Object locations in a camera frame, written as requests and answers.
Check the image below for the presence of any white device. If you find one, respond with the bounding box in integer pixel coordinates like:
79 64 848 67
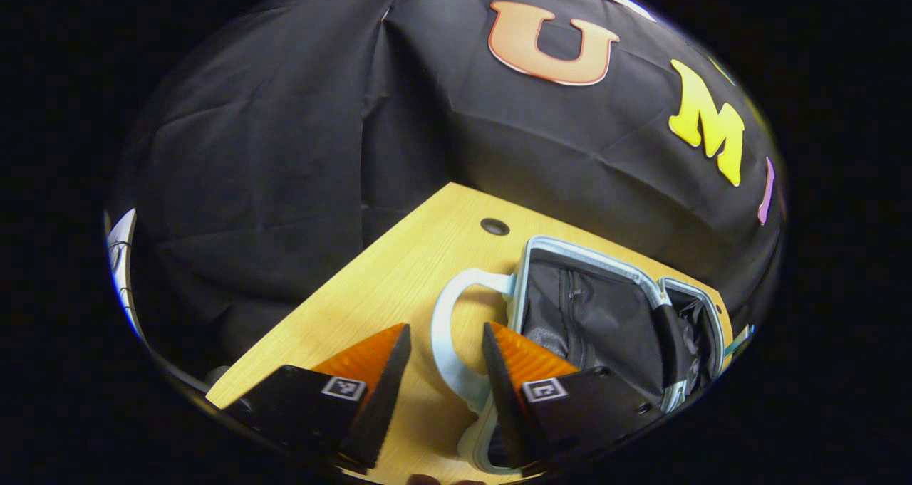
105 209 143 340

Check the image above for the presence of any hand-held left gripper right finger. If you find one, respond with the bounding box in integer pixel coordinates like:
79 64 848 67
482 321 663 471

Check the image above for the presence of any light blue suitcase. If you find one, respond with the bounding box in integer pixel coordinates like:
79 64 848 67
431 236 727 475

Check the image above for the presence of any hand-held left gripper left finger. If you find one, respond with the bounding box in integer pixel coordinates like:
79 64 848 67
207 323 413 471

